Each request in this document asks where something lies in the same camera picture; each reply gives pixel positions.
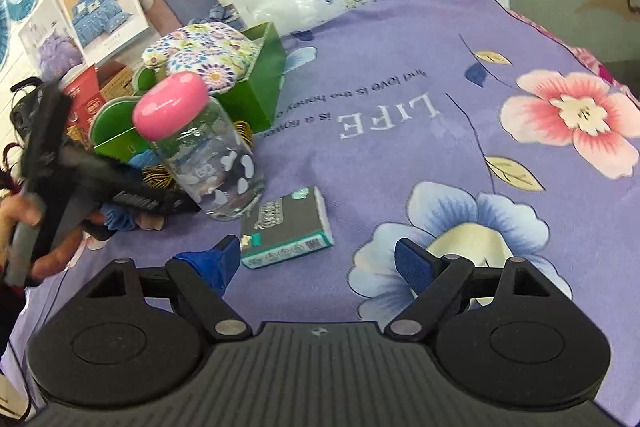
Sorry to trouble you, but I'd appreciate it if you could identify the dark green tissue pack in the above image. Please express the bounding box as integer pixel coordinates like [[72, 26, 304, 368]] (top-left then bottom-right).
[[240, 186, 334, 269]]

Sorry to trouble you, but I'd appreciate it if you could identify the red cracker box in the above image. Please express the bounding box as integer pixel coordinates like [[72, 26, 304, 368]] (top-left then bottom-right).
[[60, 61, 134, 150]]

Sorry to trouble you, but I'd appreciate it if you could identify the glass jar with pink lid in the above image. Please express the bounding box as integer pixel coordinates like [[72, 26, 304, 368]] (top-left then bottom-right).
[[132, 72, 265, 221]]

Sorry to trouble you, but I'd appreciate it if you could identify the blue bedding poster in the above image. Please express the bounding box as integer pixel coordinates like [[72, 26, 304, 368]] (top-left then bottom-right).
[[60, 0, 149, 65]]

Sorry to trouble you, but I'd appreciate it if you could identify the green cardboard box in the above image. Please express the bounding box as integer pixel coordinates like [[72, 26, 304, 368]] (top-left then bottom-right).
[[92, 20, 289, 163]]

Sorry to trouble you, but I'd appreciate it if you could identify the purple bedding poster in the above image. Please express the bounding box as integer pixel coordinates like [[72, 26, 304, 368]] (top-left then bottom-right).
[[18, 0, 85, 81]]

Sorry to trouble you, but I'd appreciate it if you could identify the blue gold tinsel scrunchie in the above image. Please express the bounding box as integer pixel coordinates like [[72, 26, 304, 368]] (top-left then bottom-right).
[[113, 117, 264, 221]]

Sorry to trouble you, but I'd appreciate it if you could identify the purple floral tablecloth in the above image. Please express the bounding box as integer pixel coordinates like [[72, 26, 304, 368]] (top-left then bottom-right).
[[1, 0, 639, 426]]

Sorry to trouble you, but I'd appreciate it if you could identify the floral quilted oven mitt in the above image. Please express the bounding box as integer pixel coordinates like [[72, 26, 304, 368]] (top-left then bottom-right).
[[142, 22, 258, 94]]

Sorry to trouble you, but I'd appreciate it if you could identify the green pot holder mat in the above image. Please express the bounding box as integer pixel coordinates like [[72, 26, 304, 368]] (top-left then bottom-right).
[[89, 66, 156, 164]]

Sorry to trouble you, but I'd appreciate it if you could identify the dark feather decoration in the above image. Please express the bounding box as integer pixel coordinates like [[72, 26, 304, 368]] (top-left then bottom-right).
[[0, 142, 24, 195]]

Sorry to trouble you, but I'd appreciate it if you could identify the person left hand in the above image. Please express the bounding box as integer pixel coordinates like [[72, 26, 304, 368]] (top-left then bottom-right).
[[1, 194, 105, 287]]

